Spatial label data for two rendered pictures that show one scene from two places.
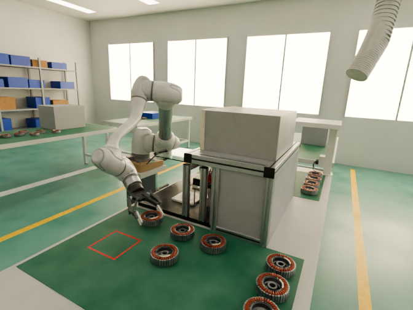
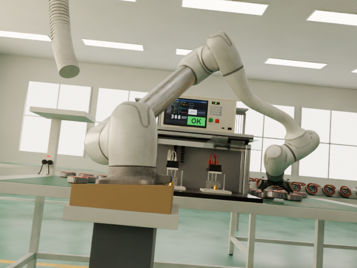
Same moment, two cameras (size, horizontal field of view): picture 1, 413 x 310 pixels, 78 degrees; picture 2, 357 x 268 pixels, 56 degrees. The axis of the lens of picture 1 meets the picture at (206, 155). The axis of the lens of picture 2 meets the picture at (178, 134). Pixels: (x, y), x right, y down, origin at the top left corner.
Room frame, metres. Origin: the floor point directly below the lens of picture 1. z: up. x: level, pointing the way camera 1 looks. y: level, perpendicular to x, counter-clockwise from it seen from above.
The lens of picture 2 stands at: (2.55, 1.60, 0.87)
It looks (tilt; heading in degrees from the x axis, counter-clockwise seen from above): 6 degrees up; 240
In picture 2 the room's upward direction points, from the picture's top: 5 degrees clockwise
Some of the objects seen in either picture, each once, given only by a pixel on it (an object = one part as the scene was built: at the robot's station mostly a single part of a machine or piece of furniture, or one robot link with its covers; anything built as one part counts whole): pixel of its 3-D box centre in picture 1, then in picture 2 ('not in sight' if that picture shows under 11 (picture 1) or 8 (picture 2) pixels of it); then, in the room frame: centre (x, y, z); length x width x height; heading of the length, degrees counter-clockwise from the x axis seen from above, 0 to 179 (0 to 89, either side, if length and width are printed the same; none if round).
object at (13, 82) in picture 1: (13, 82); not in sight; (6.27, 4.65, 1.40); 0.42 x 0.42 x 0.23; 63
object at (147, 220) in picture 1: (151, 218); (275, 194); (1.15, 0.26, 0.79); 0.11 x 0.11 x 0.04
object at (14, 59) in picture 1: (15, 60); not in sight; (6.37, 4.60, 1.89); 0.42 x 0.42 x 0.22; 63
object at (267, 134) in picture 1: (251, 128); (196, 117); (1.39, -0.24, 1.22); 0.44 x 0.39 x 0.20; 153
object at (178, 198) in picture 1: (188, 197); (215, 191); (1.44, 0.10, 0.78); 0.15 x 0.15 x 0.01; 63
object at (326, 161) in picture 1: (313, 148); (61, 144); (2.09, -0.89, 0.98); 0.37 x 0.35 x 0.46; 153
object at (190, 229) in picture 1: (182, 231); (265, 194); (1.07, 0.10, 0.77); 0.11 x 0.11 x 0.04
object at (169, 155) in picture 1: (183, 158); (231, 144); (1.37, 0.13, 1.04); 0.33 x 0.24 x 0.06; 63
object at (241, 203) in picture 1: (240, 205); not in sight; (1.08, -0.16, 0.91); 0.28 x 0.03 x 0.32; 63
